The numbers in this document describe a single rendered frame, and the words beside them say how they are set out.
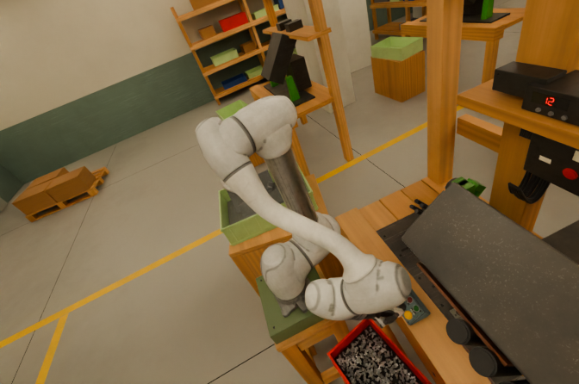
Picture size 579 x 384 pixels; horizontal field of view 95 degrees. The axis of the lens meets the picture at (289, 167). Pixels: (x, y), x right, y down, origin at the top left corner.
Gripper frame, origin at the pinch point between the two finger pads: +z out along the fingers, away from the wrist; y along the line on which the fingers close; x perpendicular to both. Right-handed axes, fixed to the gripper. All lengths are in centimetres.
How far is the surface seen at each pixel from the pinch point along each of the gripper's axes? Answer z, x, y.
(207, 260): 15, -152, -163
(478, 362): -41, 26, 31
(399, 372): 6.2, -14.2, 11.8
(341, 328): 11.4, -32.1, -15.3
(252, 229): -14, -45, -85
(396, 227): 24.1, 15.5, -37.6
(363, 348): 1.9, -20.3, 0.6
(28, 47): -322, -206, -669
